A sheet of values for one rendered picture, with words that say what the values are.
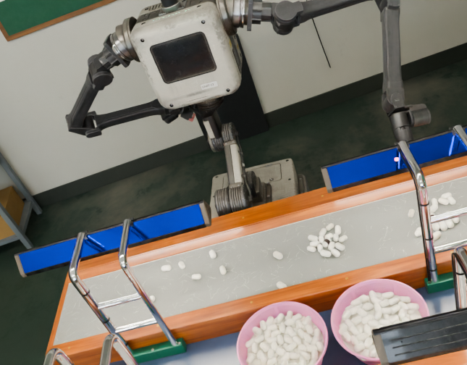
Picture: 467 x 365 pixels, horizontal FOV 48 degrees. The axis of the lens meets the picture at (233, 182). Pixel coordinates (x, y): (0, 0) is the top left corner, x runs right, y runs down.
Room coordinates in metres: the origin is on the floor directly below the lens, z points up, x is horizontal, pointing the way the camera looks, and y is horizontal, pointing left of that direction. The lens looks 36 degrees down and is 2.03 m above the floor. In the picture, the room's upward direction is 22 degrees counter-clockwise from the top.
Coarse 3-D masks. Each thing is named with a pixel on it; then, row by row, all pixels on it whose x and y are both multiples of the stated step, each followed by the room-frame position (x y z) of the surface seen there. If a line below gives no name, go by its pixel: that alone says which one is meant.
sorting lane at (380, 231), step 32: (448, 192) 1.26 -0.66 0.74; (320, 224) 1.35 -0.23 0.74; (352, 224) 1.29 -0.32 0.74; (384, 224) 1.23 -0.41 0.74; (416, 224) 1.18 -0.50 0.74; (192, 256) 1.44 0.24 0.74; (224, 256) 1.38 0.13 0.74; (256, 256) 1.32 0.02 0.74; (288, 256) 1.26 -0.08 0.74; (320, 256) 1.21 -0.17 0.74; (352, 256) 1.15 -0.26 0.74; (384, 256) 1.10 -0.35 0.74; (96, 288) 1.48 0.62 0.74; (128, 288) 1.41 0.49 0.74; (160, 288) 1.35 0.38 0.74; (192, 288) 1.29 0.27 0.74; (224, 288) 1.24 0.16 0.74; (256, 288) 1.18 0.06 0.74; (64, 320) 1.39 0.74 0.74; (96, 320) 1.32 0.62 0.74; (128, 320) 1.27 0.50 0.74
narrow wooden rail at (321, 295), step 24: (384, 264) 1.05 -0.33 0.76; (408, 264) 1.02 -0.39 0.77; (288, 288) 1.11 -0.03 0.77; (312, 288) 1.07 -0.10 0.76; (336, 288) 1.04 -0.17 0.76; (360, 288) 1.03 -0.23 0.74; (192, 312) 1.17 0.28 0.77; (216, 312) 1.13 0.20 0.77; (240, 312) 1.10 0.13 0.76; (96, 336) 1.23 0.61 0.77; (144, 336) 1.15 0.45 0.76; (192, 336) 1.13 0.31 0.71; (216, 336) 1.11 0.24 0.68; (72, 360) 1.20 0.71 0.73; (96, 360) 1.19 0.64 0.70; (120, 360) 1.18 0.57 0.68
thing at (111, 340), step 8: (112, 336) 0.87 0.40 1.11; (104, 344) 0.85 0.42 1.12; (112, 344) 0.85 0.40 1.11; (120, 344) 0.88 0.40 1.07; (48, 352) 0.90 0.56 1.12; (56, 352) 0.90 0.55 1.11; (104, 352) 0.83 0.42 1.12; (120, 352) 0.88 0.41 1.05; (128, 352) 0.88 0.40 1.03; (48, 360) 0.87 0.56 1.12; (56, 360) 0.91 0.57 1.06; (64, 360) 0.90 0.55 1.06; (104, 360) 0.81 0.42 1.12; (128, 360) 0.88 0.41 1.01
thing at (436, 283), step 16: (464, 128) 1.09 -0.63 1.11; (400, 144) 1.12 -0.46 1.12; (464, 144) 1.03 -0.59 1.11; (416, 176) 0.99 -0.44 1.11; (416, 192) 0.97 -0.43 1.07; (464, 208) 0.96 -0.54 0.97; (432, 240) 0.96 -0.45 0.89; (464, 240) 0.96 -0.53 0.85; (432, 256) 0.96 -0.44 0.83; (432, 272) 0.96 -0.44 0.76; (448, 272) 0.98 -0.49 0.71; (432, 288) 0.96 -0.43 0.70; (448, 288) 0.95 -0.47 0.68
